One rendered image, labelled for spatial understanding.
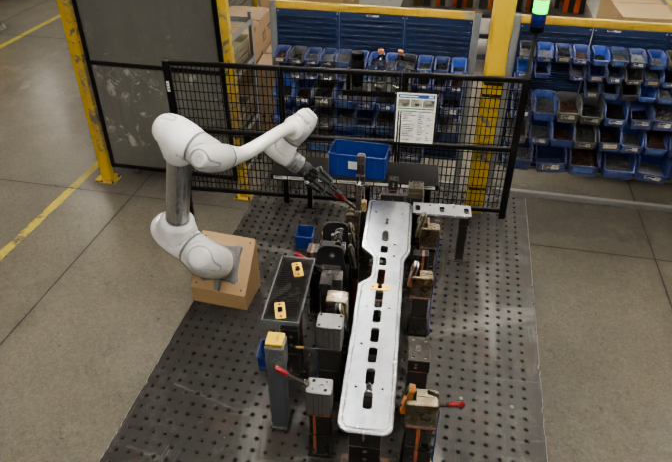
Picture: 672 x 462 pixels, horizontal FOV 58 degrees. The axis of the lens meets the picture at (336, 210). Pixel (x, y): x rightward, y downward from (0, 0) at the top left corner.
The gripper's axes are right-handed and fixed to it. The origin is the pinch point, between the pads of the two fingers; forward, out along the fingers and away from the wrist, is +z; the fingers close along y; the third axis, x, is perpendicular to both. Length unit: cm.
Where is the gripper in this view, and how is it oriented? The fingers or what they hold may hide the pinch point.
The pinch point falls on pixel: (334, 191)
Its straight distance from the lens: 288.1
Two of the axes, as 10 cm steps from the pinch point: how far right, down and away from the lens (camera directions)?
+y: 6.2, -5.9, -5.1
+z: 7.7, 5.7, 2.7
